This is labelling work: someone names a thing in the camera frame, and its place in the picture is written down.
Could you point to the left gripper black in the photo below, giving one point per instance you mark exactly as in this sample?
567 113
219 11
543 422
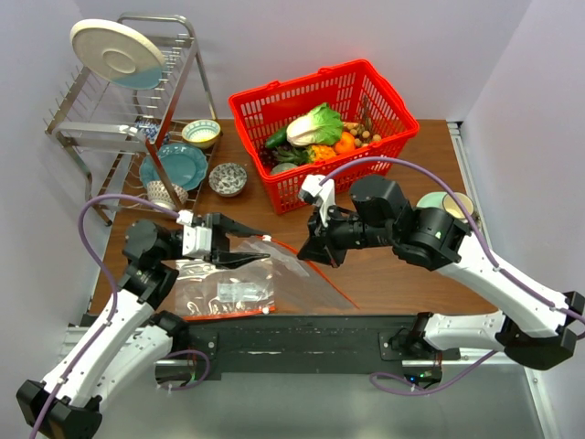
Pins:
220 252

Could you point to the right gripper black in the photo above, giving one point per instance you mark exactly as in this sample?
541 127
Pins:
316 229

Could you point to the zip bag red zipper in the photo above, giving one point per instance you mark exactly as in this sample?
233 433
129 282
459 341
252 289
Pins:
299 287

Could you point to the toy napa cabbage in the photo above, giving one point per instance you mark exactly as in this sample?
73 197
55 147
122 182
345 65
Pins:
321 126

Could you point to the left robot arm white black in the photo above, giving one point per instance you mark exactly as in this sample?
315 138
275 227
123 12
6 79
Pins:
131 332

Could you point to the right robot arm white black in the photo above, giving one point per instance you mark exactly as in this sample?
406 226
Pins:
531 322

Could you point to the black white patterned bowl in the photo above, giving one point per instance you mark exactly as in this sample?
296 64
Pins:
228 179

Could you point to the blue patterned white bowl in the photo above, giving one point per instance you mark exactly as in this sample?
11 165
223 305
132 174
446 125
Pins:
157 194

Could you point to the teal scalloped plate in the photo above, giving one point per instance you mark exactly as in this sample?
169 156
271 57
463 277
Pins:
185 165

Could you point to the toy dark grapes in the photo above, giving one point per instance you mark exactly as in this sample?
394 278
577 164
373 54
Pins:
270 157

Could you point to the toy pineapple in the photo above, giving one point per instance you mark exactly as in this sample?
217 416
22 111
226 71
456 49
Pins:
305 155

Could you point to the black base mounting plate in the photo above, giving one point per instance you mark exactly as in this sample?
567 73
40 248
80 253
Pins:
311 345

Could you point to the yellow rim teal bowl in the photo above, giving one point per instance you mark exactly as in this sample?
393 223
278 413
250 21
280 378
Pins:
202 134

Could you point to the toy orange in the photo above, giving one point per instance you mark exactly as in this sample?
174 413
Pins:
346 144

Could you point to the toy cucumber green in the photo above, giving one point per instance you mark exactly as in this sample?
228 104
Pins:
277 139

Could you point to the metal dish rack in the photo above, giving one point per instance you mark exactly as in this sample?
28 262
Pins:
94 122

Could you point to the toy longan bunch brown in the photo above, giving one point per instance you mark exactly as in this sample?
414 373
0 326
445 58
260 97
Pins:
361 135

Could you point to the mint green saucer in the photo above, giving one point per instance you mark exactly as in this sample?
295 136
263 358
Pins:
432 200

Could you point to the small blue patterned dish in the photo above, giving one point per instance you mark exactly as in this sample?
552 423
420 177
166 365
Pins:
148 128

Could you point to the red plastic shopping basket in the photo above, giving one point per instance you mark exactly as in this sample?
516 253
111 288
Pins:
354 89

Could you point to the cream speckled mug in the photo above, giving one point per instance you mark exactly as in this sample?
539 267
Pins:
460 207

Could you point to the large white blue plate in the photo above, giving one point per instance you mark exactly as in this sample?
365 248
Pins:
118 54

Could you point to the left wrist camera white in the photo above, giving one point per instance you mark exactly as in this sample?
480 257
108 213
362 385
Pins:
197 236

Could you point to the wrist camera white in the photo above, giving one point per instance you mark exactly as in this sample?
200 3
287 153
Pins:
318 191
197 236

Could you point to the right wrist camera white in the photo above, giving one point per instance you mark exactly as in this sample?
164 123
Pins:
318 191

